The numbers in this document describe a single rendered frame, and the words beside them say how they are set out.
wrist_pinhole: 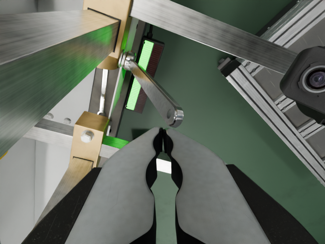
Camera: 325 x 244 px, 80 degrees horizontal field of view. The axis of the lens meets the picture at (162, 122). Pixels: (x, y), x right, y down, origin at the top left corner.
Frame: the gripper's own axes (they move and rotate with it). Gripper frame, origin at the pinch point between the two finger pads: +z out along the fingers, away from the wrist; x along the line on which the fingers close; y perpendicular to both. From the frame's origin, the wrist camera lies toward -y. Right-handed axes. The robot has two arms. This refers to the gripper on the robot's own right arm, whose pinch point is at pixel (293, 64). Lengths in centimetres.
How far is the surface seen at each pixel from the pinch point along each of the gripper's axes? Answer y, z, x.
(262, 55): -6.8, -3.4, -0.3
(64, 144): -30.8, -0.7, -25.7
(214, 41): -13.6, -3.4, -0.9
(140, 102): -19.5, 12.5, -19.6
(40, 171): -45, 21, -60
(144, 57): -21.5, 12.4, -9.3
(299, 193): 136, 83, -92
